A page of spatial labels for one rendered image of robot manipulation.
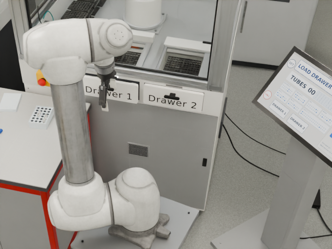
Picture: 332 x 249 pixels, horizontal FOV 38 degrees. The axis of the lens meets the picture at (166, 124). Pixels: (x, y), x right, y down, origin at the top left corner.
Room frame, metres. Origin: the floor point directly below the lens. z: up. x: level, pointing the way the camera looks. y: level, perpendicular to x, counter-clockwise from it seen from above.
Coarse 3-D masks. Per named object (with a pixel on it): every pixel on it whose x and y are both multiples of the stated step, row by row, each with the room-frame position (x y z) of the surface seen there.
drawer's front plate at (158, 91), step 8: (144, 88) 1.85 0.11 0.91; (152, 88) 1.84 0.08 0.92; (160, 88) 1.84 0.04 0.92; (168, 88) 1.83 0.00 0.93; (176, 88) 1.84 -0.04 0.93; (144, 96) 1.85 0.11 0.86; (152, 96) 1.84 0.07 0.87; (160, 96) 1.84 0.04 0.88; (176, 96) 1.82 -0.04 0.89; (184, 96) 1.82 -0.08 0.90; (192, 96) 1.81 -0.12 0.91; (200, 96) 1.80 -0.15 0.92; (160, 104) 1.84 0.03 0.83; (168, 104) 1.83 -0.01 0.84; (184, 104) 1.82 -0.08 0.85; (192, 104) 1.81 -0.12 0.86; (200, 104) 1.80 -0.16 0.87; (200, 112) 1.80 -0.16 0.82
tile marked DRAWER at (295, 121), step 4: (292, 116) 1.59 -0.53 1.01; (296, 116) 1.58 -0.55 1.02; (288, 120) 1.58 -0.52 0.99; (292, 120) 1.57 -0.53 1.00; (296, 120) 1.56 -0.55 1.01; (300, 120) 1.56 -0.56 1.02; (292, 124) 1.56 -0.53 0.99; (296, 124) 1.55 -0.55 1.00; (300, 124) 1.54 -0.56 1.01; (304, 124) 1.53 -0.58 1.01; (308, 124) 1.53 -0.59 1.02; (296, 128) 1.53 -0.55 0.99; (300, 128) 1.53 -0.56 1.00; (304, 128) 1.52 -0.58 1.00; (300, 132) 1.51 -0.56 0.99
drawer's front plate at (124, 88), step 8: (88, 80) 1.88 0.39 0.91; (96, 80) 1.87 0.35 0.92; (88, 88) 1.88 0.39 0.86; (96, 88) 1.87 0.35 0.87; (120, 88) 1.85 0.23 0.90; (128, 88) 1.85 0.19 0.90; (136, 88) 1.84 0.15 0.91; (96, 96) 1.87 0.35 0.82; (112, 96) 1.86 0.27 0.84; (120, 96) 1.85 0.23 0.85; (128, 96) 1.85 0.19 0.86; (136, 96) 1.84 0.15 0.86
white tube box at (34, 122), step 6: (36, 108) 1.78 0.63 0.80; (42, 108) 1.79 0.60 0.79; (48, 108) 1.79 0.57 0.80; (36, 114) 1.74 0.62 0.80; (42, 114) 1.75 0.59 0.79; (48, 114) 1.75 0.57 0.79; (30, 120) 1.70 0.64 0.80; (36, 120) 1.70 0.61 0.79; (48, 120) 1.72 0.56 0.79; (30, 126) 1.68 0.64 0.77; (36, 126) 1.68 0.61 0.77; (42, 126) 1.68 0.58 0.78
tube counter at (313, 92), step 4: (308, 88) 1.65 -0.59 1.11; (312, 88) 1.65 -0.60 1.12; (316, 88) 1.64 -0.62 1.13; (308, 92) 1.64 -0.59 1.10; (312, 92) 1.63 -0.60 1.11; (316, 92) 1.62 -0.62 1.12; (320, 92) 1.62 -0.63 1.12; (312, 96) 1.62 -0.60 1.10; (316, 96) 1.61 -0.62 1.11; (320, 96) 1.60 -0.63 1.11; (324, 96) 1.59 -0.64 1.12; (328, 96) 1.59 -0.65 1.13; (316, 100) 1.60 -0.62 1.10; (320, 100) 1.59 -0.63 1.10; (324, 100) 1.58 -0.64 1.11; (328, 100) 1.57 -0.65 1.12; (324, 104) 1.57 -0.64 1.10; (328, 104) 1.56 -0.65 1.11; (328, 108) 1.55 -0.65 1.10
